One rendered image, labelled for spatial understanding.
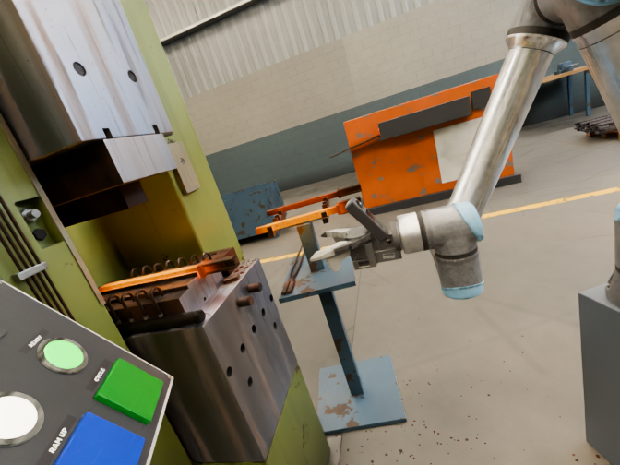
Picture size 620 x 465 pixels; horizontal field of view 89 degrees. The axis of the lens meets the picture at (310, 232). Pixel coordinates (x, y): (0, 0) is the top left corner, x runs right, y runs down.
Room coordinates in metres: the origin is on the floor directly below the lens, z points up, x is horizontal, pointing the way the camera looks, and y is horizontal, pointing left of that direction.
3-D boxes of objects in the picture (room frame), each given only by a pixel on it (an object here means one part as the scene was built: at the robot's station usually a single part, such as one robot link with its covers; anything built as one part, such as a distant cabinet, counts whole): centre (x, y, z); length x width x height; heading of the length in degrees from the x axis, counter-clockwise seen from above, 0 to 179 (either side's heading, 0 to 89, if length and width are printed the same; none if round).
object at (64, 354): (0.36, 0.34, 1.09); 0.05 x 0.03 x 0.04; 163
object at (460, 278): (0.66, -0.31, 0.86); 0.12 x 0.09 x 0.12; 163
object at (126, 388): (0.37, 0.29, 1.01); 0.07 x 0.05 x 0.07; 8
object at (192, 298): (0.88, 0.52, 0.96); 0.42 x 0.20 x 0.09; 73
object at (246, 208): (4.92, 0.94, 0.36); 1.21 x 0.81 x 0.72; 79
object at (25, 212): (0.67, 0.53, 1.25); 0.03 x 0.03 x 0.07; 73
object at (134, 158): (0.88, 0.52, 1.32); 0.42 x 0.20 x 0.10; 73
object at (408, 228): (0.68, -0.21, 0.98); 0.10 x 0.05 x 0.09; 163
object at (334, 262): (0.67, -0.03, 0.97); 0.09 x 0.03 x 0.06; 109
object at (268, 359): (0.93, 0.52, 0.69); 0.56 x 0.38 x 0.45; 73
